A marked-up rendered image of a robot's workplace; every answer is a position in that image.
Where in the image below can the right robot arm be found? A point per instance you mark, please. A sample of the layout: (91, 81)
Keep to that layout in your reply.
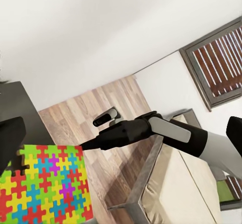
(215, 149)

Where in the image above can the bed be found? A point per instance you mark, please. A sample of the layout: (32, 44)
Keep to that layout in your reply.
(174, 187)

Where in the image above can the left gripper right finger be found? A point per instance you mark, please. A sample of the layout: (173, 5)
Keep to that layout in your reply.
(234, 132)

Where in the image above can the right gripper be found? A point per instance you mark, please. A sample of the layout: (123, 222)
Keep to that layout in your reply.
(122, 134)

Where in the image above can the fixed window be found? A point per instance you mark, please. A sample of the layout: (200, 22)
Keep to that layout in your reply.
(215, 63)

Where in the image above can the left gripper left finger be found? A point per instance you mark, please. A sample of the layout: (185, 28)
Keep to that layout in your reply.
(12, 133)

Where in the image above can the jigsaw puzzle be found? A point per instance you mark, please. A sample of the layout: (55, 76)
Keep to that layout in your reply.
(52, 190)

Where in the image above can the door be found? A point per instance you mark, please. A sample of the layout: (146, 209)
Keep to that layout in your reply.
(230, 193)

